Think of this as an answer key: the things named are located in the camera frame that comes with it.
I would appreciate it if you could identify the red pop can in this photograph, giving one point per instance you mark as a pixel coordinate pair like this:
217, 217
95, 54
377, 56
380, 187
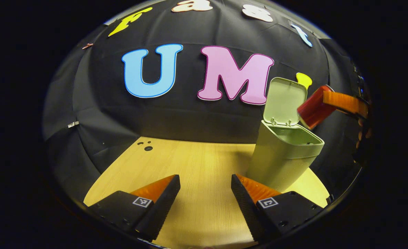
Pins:
313, 109

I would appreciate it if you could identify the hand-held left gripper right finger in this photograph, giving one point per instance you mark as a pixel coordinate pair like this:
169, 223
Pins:
247, 207

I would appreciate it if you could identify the white backdrop clip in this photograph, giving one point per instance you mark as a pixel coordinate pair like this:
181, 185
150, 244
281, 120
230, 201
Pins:
73, 124

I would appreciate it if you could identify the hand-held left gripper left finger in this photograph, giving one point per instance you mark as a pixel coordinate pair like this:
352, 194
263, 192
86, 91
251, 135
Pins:
162, 205

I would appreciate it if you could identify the pale green garbage bin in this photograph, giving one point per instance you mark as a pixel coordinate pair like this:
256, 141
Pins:
280, 159

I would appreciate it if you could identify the red backdrop clip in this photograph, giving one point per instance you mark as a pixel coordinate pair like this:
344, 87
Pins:
87, 45

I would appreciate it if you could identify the black backdrop cloth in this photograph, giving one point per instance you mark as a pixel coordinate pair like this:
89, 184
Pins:
190, 114

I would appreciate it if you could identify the wooden desktop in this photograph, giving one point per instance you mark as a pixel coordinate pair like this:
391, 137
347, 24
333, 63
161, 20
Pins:
204, 173

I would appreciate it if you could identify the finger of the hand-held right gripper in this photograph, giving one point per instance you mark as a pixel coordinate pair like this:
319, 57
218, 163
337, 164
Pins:
345, 103

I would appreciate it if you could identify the black desk edge bracket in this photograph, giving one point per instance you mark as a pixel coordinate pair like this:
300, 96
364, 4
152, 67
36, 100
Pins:
330, 199

